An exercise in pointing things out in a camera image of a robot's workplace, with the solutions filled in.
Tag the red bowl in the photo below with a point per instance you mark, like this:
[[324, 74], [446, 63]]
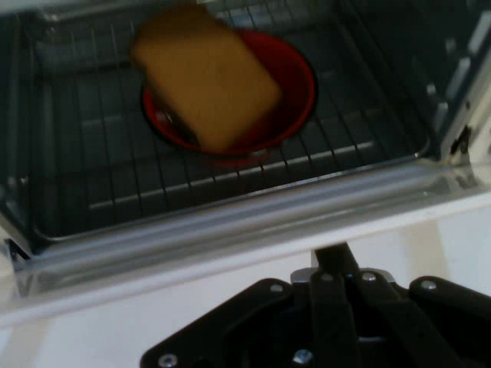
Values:
[[291, 88]]

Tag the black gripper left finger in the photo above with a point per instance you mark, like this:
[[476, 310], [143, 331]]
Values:
[[268, 326]]

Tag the brown bread slice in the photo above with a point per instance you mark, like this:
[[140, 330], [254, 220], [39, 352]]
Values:
[[209, 76]]

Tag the cream toaster oven body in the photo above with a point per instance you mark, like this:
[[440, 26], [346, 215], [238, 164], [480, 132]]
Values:
[[473, 96]]

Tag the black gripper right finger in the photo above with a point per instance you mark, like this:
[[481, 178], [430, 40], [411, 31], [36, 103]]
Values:
[[429, 326]]

